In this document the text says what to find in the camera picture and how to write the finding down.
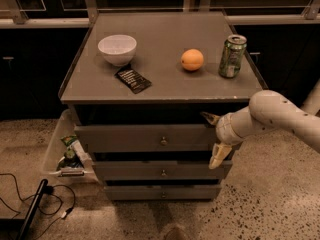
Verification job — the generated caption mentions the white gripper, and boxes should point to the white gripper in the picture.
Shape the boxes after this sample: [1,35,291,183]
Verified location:
[201,112,243,169]

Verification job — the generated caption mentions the grey top drawer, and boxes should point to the grey top drawer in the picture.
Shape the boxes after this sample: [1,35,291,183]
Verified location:
[74,124,218,153]

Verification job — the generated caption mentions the grey drawer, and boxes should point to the grey drawer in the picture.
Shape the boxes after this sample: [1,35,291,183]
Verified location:
[93,161,232,180]
[74,124,218,153]
[105,184,221,200]

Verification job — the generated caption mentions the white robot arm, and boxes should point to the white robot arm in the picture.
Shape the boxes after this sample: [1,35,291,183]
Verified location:
[201,90,320,169]

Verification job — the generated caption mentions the grey bottom drawer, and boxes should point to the grey bottom drawer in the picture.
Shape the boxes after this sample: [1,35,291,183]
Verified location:
[105,184,221,200]

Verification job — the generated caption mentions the grey drawer cabinet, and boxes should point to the grey drawer cabinet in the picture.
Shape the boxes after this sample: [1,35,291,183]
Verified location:
[60,12,266,188]

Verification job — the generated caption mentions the grey middle drawer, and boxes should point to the grey middle drawer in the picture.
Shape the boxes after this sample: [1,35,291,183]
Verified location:
[93,161,232,180]

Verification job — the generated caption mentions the orange fruit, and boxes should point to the orange fruit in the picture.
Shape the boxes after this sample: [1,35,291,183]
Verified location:
[181,49,204,72]

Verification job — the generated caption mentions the green soda can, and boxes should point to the green soda can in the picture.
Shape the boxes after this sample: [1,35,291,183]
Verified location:
[218,34,247,78]

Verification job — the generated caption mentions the black snack packet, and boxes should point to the black snack packet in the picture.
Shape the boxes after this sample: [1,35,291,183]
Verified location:
[115,67,152,94]

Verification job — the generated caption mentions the white ceramic bowl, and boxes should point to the white ceramic bowl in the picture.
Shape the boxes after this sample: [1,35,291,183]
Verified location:
[98,34,137,66]

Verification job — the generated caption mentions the metal railing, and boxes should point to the metal railing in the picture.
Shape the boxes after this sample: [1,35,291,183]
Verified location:
[0,0,320,25]

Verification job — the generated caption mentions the green chip bag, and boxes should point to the green chip bag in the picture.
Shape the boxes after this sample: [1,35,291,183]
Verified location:
[61,135,77,147]

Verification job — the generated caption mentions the clear plastic bin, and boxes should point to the clear plastic bin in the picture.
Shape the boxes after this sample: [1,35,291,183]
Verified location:
[41,110,97,185]

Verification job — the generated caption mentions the black flat bar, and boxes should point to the black flat bar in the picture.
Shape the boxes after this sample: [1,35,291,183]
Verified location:
[15,179,48,240]

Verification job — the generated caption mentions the black cable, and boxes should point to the black cable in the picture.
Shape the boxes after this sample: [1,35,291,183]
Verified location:
[0,173,76,240]

